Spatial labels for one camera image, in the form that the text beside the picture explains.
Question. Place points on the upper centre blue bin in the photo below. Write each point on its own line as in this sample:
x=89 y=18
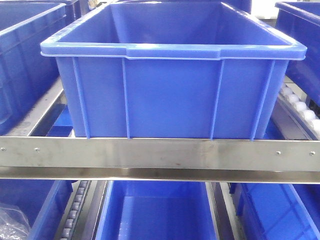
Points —
x=171 y=69

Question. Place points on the lower centre blue bin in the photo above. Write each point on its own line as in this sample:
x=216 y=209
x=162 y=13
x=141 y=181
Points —
x=156 y=210

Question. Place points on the grey roller track lower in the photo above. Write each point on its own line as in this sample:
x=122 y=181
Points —
x=71 y=216

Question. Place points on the white roller track right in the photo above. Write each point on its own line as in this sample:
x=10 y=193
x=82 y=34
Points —
x=302 y=116

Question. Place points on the lower right blue bin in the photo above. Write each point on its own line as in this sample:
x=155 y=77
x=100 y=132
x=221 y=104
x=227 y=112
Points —
x=271 y=211

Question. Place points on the lower left blue bin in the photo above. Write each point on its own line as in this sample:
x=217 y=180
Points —
x=43 y=202

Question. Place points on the upper left blue bin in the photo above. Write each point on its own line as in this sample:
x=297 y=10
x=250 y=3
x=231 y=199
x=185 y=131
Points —
x=25 y=75

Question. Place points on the clear plastic bag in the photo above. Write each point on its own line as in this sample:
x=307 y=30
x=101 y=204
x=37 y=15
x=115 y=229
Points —
x=14 y=224

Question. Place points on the upper steel shelf rail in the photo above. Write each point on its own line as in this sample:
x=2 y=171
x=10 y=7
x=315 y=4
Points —
x=219 y=160

